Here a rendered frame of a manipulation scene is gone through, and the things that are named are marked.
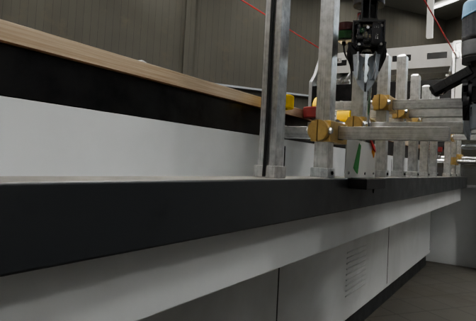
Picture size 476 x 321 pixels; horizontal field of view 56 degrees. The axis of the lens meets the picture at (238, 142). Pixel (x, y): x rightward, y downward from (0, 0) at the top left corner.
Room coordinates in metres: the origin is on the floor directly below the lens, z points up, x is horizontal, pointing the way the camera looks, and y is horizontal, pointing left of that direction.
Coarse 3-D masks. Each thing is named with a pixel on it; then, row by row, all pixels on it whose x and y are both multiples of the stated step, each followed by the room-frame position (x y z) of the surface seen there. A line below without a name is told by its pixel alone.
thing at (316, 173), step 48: (0, 192) 0.37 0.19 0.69; (48, 192) 0.41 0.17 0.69; (96, 192) 0.45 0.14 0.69; (144, 192) 0.51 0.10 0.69; (192, 192) 0.58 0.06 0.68; (240, 192) 0.68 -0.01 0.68; (288, 192) 0.82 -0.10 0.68; (336, 192) 1.03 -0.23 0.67; (384, 192) 1.37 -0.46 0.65; (432, 192) 2.09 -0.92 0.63; (0, 240) 0.37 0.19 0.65; (48, 240) 0.41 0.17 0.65; (96, 240) 0.46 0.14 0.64; (144, 240) 0.51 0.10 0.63
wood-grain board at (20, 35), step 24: (0, 24) 0.59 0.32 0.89; (24, 48) 0.63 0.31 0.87; (48, 48) 0.65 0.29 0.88; (72, 48) 0.68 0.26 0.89; (96, 48) 0.72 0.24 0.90; (120, 72) 0.78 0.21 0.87; (144, 72) 0.81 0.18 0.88; (168, 72) 0.86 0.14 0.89; (216, 96) 1.01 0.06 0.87; (240, 96) 1.09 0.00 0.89
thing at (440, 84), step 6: (468, 66) 1.14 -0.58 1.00; (456, 72) 1.15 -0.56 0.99; (462, 72) 1.14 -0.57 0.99; (468, 72) 1.13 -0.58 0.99; (450, 78) 1.16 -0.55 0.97; (456, 78) 1.15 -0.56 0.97; (462, 78) 1.14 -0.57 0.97; (432, 84) 1.19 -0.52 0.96; (438, 84) 1.17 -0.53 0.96; (444, 84) 1.17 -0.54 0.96; (450, 84) 1.16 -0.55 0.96; (456, 84) 1.17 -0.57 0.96; (432, 90) 1.18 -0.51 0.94; (438, 90) 1.17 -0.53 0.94; (444, 90) 1.18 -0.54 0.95
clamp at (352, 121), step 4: (352, 116) 1.23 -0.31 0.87; (356, 116) 1.23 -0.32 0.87; (348, 120) 1.24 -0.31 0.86; (352, 120) 1.23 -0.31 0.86; (356, 120) 1.22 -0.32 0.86; (360, 120) 1.22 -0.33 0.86; (372, 120) 1.29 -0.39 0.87; (348, 124) 1.24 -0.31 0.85; (352, 124) 1.23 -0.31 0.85; (356, 124) 1.22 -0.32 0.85; (360, 124) 1.22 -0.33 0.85
